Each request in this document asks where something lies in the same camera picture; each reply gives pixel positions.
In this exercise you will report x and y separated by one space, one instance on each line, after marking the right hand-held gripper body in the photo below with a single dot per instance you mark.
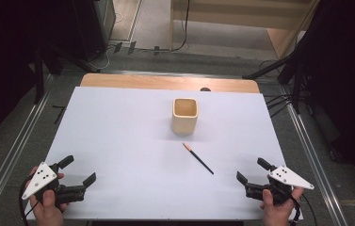
286 179

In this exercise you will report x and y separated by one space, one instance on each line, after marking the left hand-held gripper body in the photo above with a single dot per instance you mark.
41 179

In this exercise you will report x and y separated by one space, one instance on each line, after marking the black pencil with tan tip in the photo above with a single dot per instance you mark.
198 159

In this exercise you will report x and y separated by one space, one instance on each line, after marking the square wooden pen holder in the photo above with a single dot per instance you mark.
184 124

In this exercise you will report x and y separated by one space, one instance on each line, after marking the person's left hand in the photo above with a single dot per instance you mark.
48 212

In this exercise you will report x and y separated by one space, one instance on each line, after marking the person's right hand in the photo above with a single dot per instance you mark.
278 215

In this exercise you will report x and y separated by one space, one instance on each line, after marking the white table sheet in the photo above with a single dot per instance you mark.
118 141

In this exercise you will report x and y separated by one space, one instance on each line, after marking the black tripod stand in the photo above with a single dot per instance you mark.
296 84

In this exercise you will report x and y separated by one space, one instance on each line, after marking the dark curtain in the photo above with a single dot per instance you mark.
2 62
347 78

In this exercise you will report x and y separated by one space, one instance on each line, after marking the black cabinet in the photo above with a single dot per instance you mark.
93 28

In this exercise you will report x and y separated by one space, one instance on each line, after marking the light wooden shelf unit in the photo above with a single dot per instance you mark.
238 12

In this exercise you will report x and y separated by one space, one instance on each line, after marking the metal floor rail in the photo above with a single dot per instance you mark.
12 153
314 157

